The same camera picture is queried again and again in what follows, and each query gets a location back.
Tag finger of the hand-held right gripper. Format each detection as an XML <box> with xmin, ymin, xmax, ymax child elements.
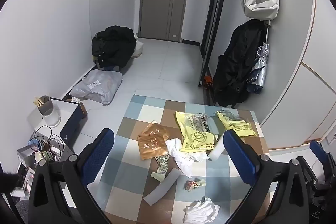
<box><xmin>309</xmin><ymin>140</ymin><xmax>335</xmax><ymax>180</ymax></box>

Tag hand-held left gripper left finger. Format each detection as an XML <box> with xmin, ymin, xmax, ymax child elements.
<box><xmin>28</xmin><ymin>128</ymin><xmax>115</xmax><ymax>224</ymax></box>

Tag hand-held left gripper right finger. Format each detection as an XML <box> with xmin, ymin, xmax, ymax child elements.
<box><xmin>223</xmin><ymin>130</ymin><xmax>315</xmax><ymax>224</ymax></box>

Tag small yellow plastic bag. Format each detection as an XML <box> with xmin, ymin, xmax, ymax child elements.
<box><xmin>216</xmin><ymin>110</ymin><xmax>258</xmax><ymax>137</ymax></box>

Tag large yellow plastic bag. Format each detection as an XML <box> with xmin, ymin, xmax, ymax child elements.
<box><xmin>175</xmin><ymin>111</ymin><xmax>218</xmax><ymax>153</ymax></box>

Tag brown paper bag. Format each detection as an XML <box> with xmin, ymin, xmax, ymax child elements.
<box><xmin>137</xmin><ymin>120</ymin><xmax>170</xmax><ymax>161</ymax></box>

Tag large white tissue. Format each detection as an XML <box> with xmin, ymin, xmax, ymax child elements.
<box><xmin>165</xmin><ymin>138</ymin><xmax>210</xmax><ymax>178</ymax></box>

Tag small colourful wrapper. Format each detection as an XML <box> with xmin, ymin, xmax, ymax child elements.
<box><xmin>184</xmin><ymin>179</ymin><xmax>206</xmax><ymax>191</ymax></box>

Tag green and white wrapper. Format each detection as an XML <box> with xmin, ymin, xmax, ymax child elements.
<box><xmin>151</xmin><ymin>153</ymin><xmax>170</xmax><ymax>182</ymax></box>

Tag small white tissue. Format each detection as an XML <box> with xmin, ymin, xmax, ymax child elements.
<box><xmin>184</xmin><ymin>197</ymin><xmax>221</xmax><ymax>223</ymax></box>

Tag grey strip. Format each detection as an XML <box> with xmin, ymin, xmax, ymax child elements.
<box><xmin>144</xmin><ymin>168</ymin><xmax>181</xmax><ymax>206</ymax></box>

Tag navy box with white lid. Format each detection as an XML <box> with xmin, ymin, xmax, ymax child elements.
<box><xmin>26</xmin><ymin>97</ymin><xmax>88</xmax><ymax>147</ymax></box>

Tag white wardrobe with wood trim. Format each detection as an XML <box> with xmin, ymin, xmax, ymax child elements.
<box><xmin>260</xmin><ymin>0</ymin><xmax>336</xmax><ymax>151</ymax></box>

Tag white mug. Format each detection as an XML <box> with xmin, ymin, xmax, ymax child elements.
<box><xmin>34</xmin><ymin>151</ymin><xmax>53</xmax><ymax>164</ymax></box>

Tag checkered tablecloth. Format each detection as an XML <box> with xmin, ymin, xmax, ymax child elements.
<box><xmin>87</xmin><ymin>94</ymin><xmax>271</xmax><ymax>224</ymax></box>

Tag grey and white cup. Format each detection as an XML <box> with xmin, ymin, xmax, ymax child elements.
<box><xmin>37</xmin><ymin>95</ymin><xmax>61</xmax><ymax>127</ymax></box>

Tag grey plastic parcel bag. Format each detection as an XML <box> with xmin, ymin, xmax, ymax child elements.
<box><xmin>70</xmin><ymin>70</ymin><xmax>123</xmax><ymax>105</ymax></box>

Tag bundle of wooden sticks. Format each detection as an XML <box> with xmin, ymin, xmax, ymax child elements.
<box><xmin>33</xmin><ymin>95</ymin><xmax>49</xmax><ymax>108</ymax></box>

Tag silver folded umbrella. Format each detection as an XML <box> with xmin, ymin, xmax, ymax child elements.
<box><xmin>247</xmin><ymin>20</ymin><xmax>272</xmax><ymax>94</ymax></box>

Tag black hanging jacket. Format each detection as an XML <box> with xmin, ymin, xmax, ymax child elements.
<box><xmin>212</xmin><ymin>20</ymin><xmax>268</xmax><ymax>108</ymax></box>

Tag black furry object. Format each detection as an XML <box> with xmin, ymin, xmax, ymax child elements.
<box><xmin>0</xmin><ymin>172</ymin><xmax>19</xmax><ymax>194</ymax></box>

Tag black bag on floor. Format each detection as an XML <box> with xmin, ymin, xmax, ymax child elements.
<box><xmin>91</xmin><ymin>26</ymin><xmax>137</xmax><ymax>69</ymax></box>

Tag white plastic bag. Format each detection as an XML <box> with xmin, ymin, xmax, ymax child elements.
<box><xmin>131</xmin><ymin>34</ymin><xmax>144</xmax><ymax>59</ymax></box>

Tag tangle of black cables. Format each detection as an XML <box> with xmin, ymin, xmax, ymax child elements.
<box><xmin>29</xmin><ymin>126</ymin><xmax>66</xmax><ymax>161</ymax></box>

